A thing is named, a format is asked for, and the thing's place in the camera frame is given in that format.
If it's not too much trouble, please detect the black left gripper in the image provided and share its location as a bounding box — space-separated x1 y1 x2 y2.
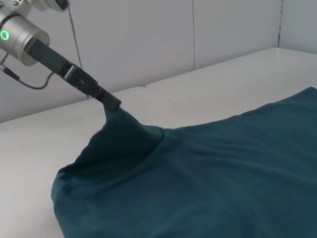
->
26 39 122 111

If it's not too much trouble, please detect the teal blue shirt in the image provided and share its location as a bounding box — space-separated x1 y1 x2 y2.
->
51 86 317 238

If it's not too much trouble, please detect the thin dark hanging cable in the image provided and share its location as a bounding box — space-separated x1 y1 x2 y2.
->
64 2 83 68

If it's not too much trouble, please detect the dark left gripper cable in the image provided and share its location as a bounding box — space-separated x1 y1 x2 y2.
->
0 63 55 90

